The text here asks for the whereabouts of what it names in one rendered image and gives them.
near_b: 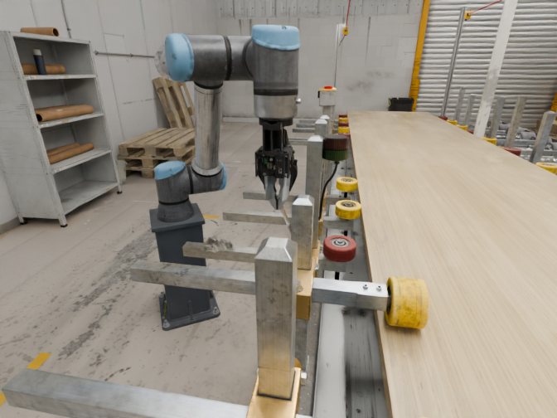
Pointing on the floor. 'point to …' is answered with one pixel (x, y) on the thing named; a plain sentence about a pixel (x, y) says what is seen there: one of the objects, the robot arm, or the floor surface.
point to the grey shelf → (26, 186)
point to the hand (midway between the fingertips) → (278, 203)
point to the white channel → (495, 66)
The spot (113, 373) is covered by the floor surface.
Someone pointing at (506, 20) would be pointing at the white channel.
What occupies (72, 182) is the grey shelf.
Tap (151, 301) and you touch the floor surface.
